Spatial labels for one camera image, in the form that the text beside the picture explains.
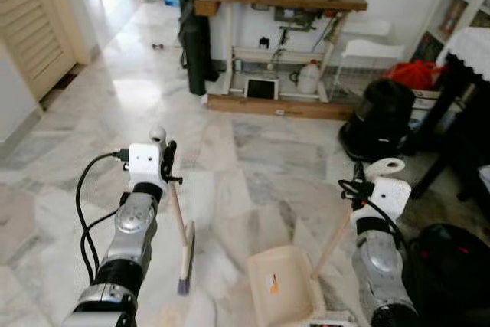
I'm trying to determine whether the black rolled mat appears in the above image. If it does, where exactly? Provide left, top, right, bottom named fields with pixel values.
left=178, top=0, right=220, bottom=97

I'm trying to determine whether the wooden louvre door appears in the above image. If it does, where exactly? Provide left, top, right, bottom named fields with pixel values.
left=0, top=0, right=94, bottom=103

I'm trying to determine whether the white plastic jug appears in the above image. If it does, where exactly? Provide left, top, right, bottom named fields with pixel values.
left=296, top=60, right=322, bottom=97

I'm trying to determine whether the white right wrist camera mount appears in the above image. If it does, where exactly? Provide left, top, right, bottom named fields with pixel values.
left=371, top=177, right=413, bottom=222

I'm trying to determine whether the beige long handled dustpan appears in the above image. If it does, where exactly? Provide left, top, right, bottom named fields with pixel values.
left=247, top=158, right=407, bottom=327

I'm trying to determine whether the wooden base plank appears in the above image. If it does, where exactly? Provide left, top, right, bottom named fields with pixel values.
left=205, top=94, right=358, bottom=122

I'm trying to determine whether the white framed tablet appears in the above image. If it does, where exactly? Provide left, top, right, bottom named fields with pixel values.
left=244, top=76, right=281, bottom=101

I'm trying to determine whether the wooden handled broom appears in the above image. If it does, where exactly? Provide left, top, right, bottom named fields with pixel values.
left=149, top=126, right=197, bottom=296

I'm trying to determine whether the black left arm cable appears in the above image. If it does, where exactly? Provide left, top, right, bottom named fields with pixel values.
left=74, top=149, right=132, bottom=286

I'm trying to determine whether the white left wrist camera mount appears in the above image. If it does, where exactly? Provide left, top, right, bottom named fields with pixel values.
left=127, top=143, right=164, bottom=187

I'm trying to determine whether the red plastic bag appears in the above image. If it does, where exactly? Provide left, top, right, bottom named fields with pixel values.
left=384, top=60, right=446, bottom=91

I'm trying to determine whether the black table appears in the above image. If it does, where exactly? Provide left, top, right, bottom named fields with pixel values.
left=398, top=55, right=490, bottom=213

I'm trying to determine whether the white lace tablecloth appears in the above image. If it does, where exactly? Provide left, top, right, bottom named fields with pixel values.
left=443, top=27, right=490, bottom=83

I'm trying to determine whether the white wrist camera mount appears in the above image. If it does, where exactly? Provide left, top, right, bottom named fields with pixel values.
left=371, top=177, right=413, bottom=222
left=127, top=143, right=164, bottom=187

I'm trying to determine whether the white step stool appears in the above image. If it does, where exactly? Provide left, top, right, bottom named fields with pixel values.
left=331, top=19, right=407, bottom=103

